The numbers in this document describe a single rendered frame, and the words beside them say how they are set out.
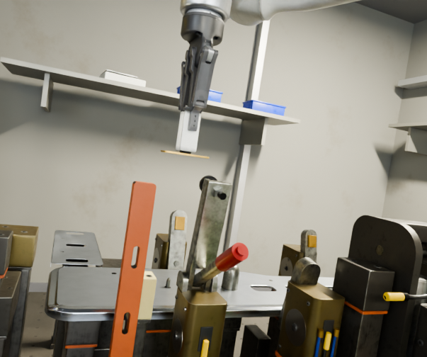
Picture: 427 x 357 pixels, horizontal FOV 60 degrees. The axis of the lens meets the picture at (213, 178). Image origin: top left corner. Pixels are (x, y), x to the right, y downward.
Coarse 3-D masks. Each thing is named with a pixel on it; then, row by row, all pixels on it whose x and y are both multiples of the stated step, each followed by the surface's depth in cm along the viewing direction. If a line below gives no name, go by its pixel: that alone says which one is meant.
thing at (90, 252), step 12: (60, 240) 89; (72, 240) 91; (84, 240) 93; (60, 252) 80; (72, 252) 81; (84, 252) 82; (96, 252) 84; (72, 264) 73; (84, 264) 74; (96, 264) 75
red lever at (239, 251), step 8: (232, 248) 43; (240, 248) 43; (224, 256) 45; (232, 256) 43; (240, 256) 43; (216, 264) 47; (224, 264) 45; (232, 264) 44; (200, 272) 52; (208, 272) 50; (216, 272) 49; (200, 280) 52; (208, 280) 53
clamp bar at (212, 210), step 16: (208, 176) 55; (208, 192) 51; (224, 192) 51; (208, 208) 52; (224, 208) 53; (208, 224) 52; (192, 240) 54; (208, 240) 53; (192, 256) 53; (208, 256) 54; (192, 272) 53; (208, 288) 55
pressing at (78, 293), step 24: (48, 288) 61; (72, 288) 61; (96, 288) 63; (168, 288) 68; (240, 288) 74; (48, 312) 53; (72, 312) 53; (96, 312) 54; (168, 312) 58; (240, 312) 62; (264, 312) 64
